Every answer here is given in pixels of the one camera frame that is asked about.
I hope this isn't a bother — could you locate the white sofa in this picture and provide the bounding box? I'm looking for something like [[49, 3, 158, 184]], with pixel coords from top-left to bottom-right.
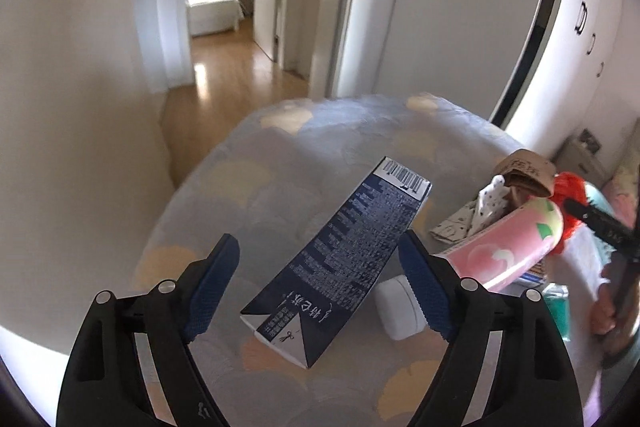
[[187, 0, 245, 36]]

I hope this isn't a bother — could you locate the red plastic bag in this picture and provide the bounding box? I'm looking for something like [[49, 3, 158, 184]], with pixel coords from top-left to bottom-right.
[[550, 172, 588, 258]]

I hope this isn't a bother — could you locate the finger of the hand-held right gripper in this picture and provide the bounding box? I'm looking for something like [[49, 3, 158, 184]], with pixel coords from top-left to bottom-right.
[[564, 198, 640, 259]]

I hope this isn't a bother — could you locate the person's right hand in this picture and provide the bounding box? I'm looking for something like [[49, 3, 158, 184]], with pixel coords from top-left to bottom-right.
[[591, 266, 632, 336]]

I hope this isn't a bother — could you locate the teal plastic packet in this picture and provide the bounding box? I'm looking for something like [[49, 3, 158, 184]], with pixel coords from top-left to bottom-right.
[[542, 284, 572, 343]]

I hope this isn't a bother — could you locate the white wardrobe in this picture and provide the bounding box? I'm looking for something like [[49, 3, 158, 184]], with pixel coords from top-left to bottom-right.
[[505, 0, 640, 158]]

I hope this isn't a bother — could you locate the dark blue carton box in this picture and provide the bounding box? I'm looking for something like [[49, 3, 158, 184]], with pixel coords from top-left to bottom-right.
[[240, 156, 433, 370]]

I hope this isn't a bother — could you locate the white sliding door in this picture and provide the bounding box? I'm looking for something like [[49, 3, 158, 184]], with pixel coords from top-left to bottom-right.
[[310, 0, 571, 128]]

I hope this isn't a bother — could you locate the crumpled white patterned paper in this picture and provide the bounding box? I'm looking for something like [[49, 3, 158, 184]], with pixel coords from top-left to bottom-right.
[[431, 174, 516, 244]]

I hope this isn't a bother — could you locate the fan pattern printed blanket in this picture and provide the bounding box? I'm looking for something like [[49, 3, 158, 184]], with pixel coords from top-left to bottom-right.
[[135, 93, 616, 427]]

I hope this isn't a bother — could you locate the beige nightstand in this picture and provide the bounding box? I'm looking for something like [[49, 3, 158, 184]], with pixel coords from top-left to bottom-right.
[[557, 129, 608, 188]]

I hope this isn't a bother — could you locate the crumpled brown paper cup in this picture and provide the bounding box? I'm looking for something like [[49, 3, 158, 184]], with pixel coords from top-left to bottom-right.
[[492, 148, 558, 198]]

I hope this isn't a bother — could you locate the bed with pink cover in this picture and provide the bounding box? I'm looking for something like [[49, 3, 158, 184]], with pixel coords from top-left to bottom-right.
[[602, 164, 640, 230]]

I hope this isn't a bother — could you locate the mint green plastic basket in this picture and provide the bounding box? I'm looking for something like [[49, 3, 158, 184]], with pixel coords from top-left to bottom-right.
[[582, 184, 618, 228]]

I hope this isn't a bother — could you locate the white plastic jar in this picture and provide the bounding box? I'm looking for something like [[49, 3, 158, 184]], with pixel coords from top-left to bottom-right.
[[375, 274, 431, 342]]

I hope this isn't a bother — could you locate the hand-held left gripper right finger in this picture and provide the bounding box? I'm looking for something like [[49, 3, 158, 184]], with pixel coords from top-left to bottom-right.
[[397, 229, 586, 427]]

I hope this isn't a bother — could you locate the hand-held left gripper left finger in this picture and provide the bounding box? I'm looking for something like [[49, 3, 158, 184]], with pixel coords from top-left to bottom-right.
[[56, 233, 241, 427]]

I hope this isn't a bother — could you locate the dark picture frame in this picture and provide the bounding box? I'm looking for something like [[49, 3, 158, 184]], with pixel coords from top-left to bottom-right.
[[579, 128, 602, 152]]

